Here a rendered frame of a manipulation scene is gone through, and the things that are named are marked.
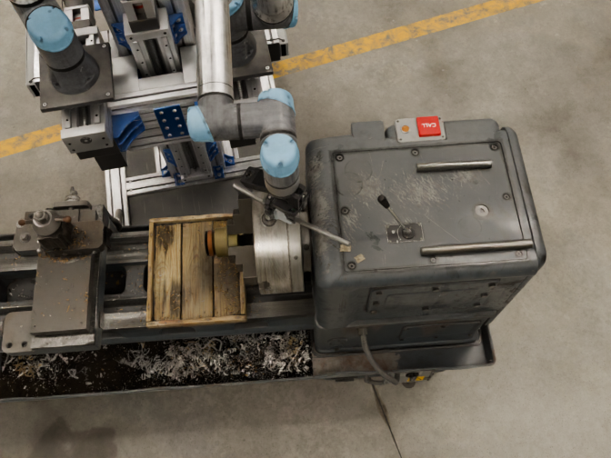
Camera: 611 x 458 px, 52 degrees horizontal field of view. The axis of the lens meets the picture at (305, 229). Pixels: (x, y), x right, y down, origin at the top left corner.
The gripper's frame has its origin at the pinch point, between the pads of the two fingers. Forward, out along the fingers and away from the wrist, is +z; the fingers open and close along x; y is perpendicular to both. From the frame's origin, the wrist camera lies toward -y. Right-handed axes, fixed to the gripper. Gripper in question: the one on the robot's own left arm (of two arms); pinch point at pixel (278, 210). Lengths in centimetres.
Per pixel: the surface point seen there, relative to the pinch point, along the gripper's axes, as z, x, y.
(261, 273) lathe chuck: 16.8, -12.5, 1.5
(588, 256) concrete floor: 136, 97, 101
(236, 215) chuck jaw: 18.4, -1.7, -13.7
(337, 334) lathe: 58, -9, 25
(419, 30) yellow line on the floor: 147, 177, -28
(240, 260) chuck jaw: 21.9, -11.2, -6.6
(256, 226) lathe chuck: 10.2, -3.6, -5.0
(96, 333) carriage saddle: 42, -48, -36
